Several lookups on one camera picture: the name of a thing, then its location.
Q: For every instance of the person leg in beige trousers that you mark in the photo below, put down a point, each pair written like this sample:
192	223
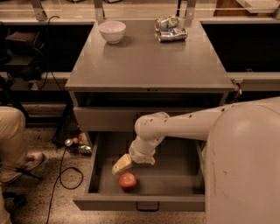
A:
13	150

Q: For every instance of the open grey lower drawer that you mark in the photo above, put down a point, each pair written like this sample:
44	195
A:
174	183

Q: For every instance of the crushed can with green label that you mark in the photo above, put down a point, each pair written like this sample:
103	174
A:
163	23

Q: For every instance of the pile of cans on floor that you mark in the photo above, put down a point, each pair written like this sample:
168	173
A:
78	145

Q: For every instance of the black equipment on left shelf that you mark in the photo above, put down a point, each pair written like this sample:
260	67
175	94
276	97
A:
21	54

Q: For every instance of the closed grey upper drawer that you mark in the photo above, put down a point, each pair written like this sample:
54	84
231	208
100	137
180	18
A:
118	119

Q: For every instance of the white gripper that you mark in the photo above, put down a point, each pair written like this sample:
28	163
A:
142	157

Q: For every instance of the red apple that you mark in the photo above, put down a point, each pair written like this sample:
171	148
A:
127	181

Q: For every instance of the white bowl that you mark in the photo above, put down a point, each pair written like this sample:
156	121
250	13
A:
112	31

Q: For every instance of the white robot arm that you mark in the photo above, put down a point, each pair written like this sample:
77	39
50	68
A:
241	158

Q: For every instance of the grey drawer cabinet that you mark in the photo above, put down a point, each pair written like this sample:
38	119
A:
142	72

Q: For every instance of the white and red shoe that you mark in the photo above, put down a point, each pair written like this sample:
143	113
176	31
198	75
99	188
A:
33	160

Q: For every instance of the crushed can with blue label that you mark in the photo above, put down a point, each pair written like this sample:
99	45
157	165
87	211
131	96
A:
173	34

